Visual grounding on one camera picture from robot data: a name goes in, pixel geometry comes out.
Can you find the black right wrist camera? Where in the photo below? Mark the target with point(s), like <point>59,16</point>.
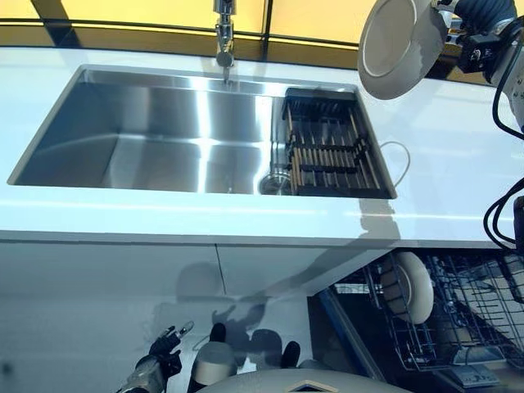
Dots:
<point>477,53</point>

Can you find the right robot leg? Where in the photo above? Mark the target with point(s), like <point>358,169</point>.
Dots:
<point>291,354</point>

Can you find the beige round plate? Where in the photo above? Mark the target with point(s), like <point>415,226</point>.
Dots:
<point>417,290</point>
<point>393,49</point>

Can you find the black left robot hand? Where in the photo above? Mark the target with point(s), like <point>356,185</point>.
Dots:
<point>168,346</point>

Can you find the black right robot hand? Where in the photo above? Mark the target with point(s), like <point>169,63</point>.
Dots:
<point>487,14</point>

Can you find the robot leg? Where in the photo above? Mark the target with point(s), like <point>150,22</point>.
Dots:
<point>291,354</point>
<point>215,360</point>

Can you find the black slatted sink drying rack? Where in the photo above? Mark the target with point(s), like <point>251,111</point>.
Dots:
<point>327,155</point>

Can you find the black window frame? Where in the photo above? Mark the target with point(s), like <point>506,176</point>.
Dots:
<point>49,10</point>

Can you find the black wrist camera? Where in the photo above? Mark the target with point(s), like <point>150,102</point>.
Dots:
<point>174,366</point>
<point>477,53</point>

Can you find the wide white glossy cabinet door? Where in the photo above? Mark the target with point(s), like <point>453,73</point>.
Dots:
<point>102,278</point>

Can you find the chrome pull-down kitchen faucet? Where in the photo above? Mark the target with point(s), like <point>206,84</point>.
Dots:
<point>225,37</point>

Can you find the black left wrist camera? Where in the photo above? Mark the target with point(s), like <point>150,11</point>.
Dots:
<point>174,366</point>

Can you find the dark dishwasher door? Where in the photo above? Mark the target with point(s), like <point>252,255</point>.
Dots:
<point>352,348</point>

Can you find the round steel sink drain strainer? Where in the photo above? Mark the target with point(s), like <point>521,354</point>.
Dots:
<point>272,184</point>

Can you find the beige robot torso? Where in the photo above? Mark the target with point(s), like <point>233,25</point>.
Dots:
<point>286,385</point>

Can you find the stainless steel sink basin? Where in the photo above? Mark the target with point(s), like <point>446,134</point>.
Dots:
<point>163,143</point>

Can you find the left robot leg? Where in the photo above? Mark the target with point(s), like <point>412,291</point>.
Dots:
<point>215,360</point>

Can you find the narrow white glossy cabinet door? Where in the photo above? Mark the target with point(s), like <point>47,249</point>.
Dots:
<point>266,266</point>

